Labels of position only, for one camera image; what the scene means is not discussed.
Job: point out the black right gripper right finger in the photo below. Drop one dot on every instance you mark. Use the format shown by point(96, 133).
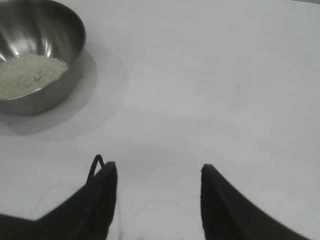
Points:
point(225, 215)

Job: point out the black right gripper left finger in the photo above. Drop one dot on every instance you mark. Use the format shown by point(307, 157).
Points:
point(82, 212)

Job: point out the white rice grains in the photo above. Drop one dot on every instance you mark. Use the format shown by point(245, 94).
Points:
point(30, 75)

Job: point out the stainless steel mixing bowl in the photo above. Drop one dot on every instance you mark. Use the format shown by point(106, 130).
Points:
point(50, 27)

